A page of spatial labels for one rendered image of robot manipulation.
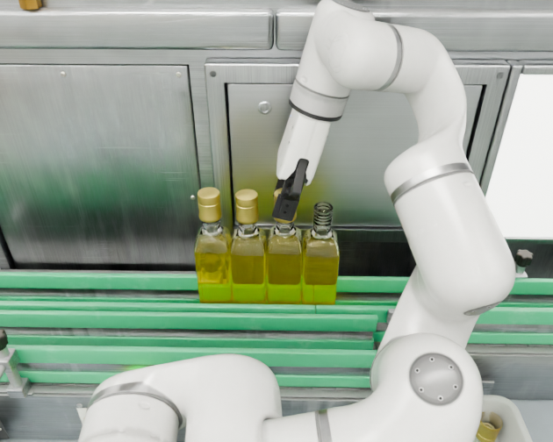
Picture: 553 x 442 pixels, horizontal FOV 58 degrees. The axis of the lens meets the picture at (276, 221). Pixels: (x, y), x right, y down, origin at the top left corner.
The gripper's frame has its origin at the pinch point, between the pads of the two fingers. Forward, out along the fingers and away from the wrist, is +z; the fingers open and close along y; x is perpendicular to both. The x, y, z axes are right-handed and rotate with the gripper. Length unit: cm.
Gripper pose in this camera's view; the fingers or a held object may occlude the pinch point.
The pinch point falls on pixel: (285, 198)
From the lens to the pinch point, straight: 75.8
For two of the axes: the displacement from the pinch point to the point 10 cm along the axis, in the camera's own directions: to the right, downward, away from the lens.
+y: -0.3, 5.7, -8.2
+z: -2.6, 7.9, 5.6
